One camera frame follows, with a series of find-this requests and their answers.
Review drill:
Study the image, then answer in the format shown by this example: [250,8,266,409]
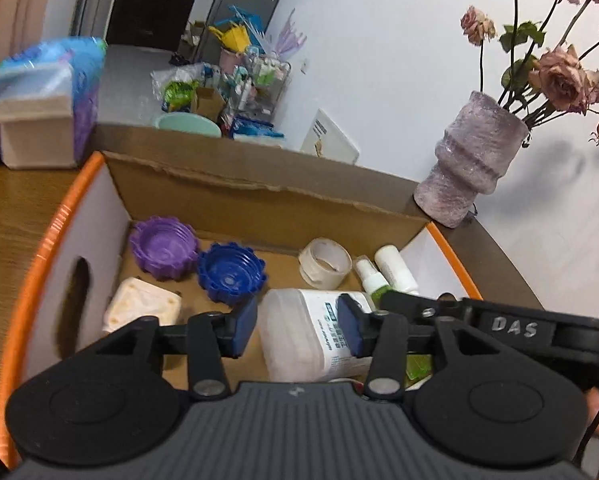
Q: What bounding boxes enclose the pink textured vase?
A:
[413,91,530,229]

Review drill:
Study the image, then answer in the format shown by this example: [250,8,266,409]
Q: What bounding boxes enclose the green snack bag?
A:
[162,80,196,113]

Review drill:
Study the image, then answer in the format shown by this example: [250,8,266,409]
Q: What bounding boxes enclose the pink ribbed suitcase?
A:
[0,0,53,158]

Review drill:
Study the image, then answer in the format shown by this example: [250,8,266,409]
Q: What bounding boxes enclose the green bowl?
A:
[152,112,222,139]

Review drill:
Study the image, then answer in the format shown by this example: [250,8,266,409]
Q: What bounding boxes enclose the orange cardboard box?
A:
[0,150,483,466]

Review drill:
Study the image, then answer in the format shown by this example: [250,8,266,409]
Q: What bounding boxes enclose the blue flat packet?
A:
[232,116,285,141]

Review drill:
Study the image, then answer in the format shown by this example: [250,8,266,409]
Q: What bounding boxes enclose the purple ridged cap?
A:
[129,216,201,282]

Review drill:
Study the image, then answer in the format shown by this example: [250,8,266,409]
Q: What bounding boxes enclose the white booklet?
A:
[299,108,360,166]

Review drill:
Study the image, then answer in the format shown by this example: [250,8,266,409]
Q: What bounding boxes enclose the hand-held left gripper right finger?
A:
[337,294,523,403]

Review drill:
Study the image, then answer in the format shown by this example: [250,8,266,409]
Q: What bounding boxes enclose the green spray bottle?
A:
[354,255,433,380]

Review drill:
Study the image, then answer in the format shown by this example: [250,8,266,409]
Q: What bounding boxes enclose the small brown carton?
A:
[192,87,226,122]

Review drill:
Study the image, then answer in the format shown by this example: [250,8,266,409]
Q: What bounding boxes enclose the beige square block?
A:
[102,277,182,336]

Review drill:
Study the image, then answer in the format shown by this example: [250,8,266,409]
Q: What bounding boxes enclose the small white bottle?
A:
[374,245,420,296]

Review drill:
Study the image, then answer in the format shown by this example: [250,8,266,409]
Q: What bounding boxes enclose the dried pink roses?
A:
[459,0,599,147]

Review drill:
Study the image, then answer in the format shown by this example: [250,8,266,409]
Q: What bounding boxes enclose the blue tissue pack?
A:
[9,36,107,163]

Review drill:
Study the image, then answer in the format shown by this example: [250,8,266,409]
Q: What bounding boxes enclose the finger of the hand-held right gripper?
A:
[379,291,473,322]

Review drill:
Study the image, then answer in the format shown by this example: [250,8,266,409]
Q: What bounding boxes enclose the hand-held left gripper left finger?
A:
[94,296,258,402]

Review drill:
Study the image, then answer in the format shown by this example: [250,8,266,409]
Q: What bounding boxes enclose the blue ridged cap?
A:
[196,242,270,306]

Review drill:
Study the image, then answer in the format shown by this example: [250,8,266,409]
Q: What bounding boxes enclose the purple straws bunch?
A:
[274,7,309,57]

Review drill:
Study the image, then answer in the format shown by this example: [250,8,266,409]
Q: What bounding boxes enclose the large white plastic bottle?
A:
[256,287,380,383]

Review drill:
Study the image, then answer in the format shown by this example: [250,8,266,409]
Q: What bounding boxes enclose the yellow plastic item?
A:
[209,24,251,54]

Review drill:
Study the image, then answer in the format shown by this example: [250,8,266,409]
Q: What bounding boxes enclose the clear tape roll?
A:
[298,237,353,291]

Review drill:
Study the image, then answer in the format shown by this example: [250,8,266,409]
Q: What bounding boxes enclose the wire rack with toiletries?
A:
[219,45,292,126]

